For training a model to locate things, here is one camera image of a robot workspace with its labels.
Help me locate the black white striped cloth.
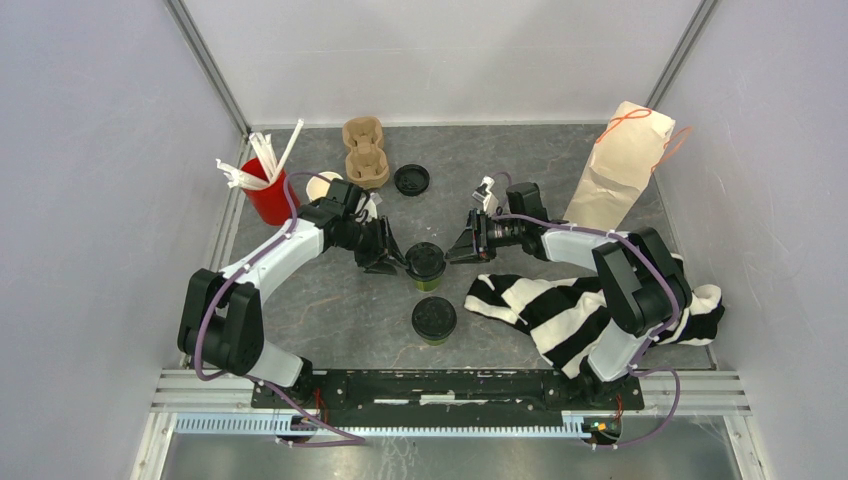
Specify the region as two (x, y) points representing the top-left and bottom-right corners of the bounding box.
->
(464, 274), (725, 379)

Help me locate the white wrapped straws bundle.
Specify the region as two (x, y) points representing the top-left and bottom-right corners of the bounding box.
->
(216, 119), (305, 191)

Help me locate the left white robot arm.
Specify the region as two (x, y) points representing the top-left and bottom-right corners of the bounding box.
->
(177, 179), (406, 408)

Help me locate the stack of black lids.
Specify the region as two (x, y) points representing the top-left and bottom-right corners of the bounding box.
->
(393, 164), (431, 197)

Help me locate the stack of paper cups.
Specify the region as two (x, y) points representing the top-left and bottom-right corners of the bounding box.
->
(306, 171), (343, 202)

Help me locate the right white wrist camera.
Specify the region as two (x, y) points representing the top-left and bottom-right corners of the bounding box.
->
(472, 176), (499, 216)

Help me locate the green paper coffee cup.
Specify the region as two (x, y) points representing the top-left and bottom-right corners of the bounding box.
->
(418, 331), (451, 346)

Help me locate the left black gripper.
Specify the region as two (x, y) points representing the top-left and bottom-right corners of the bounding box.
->
(335, 216), (410, 277)

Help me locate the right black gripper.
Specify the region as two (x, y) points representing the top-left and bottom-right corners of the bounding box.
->
(443, 208), (523, 265)

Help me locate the brown cardboard cup carrier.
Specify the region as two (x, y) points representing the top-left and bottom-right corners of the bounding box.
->
(342, 116), (390, 190)

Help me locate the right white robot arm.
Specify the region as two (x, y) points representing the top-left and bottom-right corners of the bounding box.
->
(445, 182), (692, 408)

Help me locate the aluminium frame rail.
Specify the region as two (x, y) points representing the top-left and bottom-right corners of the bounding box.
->
(131, 369), (769, 479)

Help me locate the brown paper bag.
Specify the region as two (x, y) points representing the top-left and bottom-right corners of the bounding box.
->
(564, 101), (693, 230)

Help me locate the red plastic cup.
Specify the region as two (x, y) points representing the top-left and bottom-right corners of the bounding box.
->
(245, 171), (300, 226)

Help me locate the black coffee lid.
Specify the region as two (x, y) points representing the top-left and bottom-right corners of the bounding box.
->
(405, 242), (446, 276)
(411, 296), (457, 334)

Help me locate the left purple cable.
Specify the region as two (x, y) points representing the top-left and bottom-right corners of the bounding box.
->
(193, 172), (367, 448)

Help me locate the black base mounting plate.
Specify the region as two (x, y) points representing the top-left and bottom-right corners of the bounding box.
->
(285, 369), (645, 429)

